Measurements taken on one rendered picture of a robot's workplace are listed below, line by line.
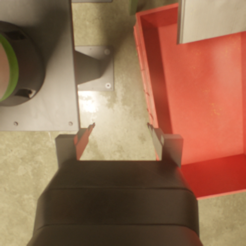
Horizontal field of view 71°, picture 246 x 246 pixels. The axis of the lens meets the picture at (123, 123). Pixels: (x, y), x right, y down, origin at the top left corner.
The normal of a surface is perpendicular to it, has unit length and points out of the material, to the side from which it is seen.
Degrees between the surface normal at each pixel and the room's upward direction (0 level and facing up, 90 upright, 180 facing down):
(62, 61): 0
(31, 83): 70
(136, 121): 0
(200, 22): 30
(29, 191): 0
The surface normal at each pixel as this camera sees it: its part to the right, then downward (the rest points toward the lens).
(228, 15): 0.09, 0.72
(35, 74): 0.89, 0.31
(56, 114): 0.00, 0.29
